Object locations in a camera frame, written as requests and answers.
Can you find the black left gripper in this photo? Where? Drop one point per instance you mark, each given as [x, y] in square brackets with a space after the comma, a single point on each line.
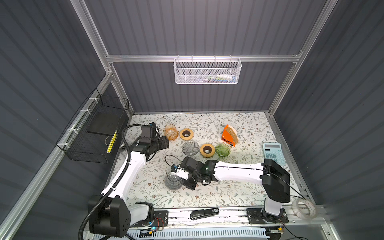
[163, 141]

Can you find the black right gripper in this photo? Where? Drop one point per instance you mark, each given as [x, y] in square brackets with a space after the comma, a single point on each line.
[189, 185]

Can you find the grey glass pitcher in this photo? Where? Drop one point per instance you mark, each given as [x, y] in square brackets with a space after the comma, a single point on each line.
[172, 181]

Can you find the green glass dripper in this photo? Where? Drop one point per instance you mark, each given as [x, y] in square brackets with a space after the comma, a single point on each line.
[222, 150]

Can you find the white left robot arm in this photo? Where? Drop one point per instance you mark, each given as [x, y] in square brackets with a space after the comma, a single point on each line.
[108, 213]

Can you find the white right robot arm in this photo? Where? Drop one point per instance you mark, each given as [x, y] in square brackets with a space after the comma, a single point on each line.
[272, 177]

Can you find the orange coffee filter holder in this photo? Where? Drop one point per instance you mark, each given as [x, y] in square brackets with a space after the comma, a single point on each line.
[230, 136]

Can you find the orange glass pitcher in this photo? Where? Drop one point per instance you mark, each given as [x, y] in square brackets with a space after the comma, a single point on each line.
[171, 132]

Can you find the black stapler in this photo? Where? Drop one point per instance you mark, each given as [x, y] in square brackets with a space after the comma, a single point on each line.
[204, 213]

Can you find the small metal cap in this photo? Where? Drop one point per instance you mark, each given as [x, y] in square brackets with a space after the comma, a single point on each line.
[122, 148]

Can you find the teal calculator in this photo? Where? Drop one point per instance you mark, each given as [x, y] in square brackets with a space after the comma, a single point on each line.
[274, 152]

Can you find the clear tape roll right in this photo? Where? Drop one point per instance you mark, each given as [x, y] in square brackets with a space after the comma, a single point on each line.
[304, 209]

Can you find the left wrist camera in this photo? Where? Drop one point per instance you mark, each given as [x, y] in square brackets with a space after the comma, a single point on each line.
[149, 134]

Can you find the wooden ring holder near pitcher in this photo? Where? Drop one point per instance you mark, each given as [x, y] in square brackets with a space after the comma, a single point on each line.
[186, 134]

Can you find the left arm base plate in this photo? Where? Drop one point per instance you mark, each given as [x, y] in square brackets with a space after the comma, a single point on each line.
[158, 219]

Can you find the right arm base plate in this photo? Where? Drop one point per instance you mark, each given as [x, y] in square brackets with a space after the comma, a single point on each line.
[260, 216]

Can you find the black wire basket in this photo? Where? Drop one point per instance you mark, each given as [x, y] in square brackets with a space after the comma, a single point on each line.
[88, 137]

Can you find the white wire mesh basket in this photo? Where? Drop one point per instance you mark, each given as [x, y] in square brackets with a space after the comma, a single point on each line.
[207, 71]

